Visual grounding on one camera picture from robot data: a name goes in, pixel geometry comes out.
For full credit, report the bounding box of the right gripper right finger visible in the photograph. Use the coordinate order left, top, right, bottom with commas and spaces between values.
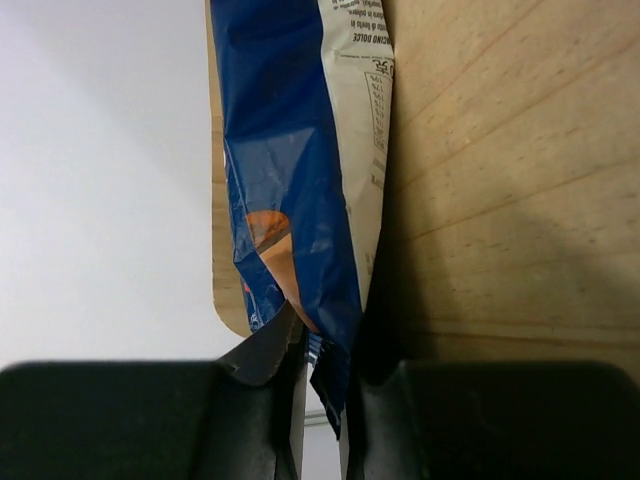
339, 312, 425, 479

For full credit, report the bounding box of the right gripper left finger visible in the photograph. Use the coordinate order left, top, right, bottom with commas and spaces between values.
189, 304, 306, 479

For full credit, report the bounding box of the Burts blue bag with bacon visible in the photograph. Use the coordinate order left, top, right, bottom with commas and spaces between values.
211, 1, 394, 430

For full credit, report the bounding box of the wooden two-tier shelf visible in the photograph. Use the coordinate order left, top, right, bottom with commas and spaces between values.
208, 0, 640, 364

